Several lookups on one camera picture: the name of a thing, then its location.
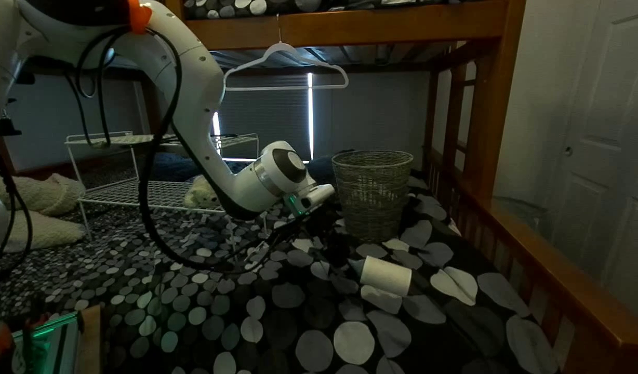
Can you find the blue folded blanket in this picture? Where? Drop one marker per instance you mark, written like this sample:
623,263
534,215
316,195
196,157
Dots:
174,166

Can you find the white plastic clothes hanger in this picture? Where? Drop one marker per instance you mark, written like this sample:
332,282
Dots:
285,57

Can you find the white wire rack shelf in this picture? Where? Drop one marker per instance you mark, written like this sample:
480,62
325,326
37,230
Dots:
111,168

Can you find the black grey dotted blanket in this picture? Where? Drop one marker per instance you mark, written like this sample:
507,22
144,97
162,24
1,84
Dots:
289,312

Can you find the cream pillow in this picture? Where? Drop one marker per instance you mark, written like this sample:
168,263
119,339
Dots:
45,215

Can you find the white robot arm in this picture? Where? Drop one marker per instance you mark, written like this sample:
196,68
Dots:
184,71

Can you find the woven wicker basket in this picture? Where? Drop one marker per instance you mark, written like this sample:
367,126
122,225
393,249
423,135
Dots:
372,191

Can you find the wooden bunk bed frame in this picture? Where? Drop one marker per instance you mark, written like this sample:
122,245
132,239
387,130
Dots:
480,49

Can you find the white panel door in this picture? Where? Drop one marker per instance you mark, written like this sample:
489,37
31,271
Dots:
570,144

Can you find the cream plush toy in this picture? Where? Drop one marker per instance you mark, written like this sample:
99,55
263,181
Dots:
199,193

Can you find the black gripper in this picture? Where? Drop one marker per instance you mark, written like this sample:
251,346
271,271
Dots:
322,225

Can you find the white lint roller brush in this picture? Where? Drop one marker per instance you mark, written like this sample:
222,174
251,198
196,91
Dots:
385,274

